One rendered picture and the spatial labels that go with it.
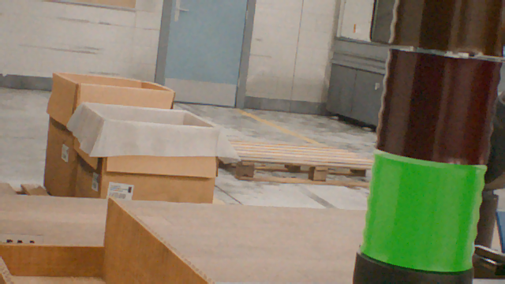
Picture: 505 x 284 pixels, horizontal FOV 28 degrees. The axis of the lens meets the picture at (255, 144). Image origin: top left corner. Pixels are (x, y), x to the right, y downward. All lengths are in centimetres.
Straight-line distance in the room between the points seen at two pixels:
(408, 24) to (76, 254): 52
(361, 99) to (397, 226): 1099
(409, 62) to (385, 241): 6
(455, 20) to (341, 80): 1156
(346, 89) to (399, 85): 1138
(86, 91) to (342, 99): 745
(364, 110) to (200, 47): 204
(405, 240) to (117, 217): 47
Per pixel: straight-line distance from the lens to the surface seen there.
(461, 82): 32
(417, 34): 32
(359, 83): 1141
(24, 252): 79
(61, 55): 1142
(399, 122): 32
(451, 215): 33
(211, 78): 1179
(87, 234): 97
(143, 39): 1157
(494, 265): 67
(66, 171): 468
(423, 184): 32
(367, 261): 33
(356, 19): 1175
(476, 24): 32
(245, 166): 682
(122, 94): 462
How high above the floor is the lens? 113
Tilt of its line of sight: 7 degrees down
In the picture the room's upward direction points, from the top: 7 degrees clockwise
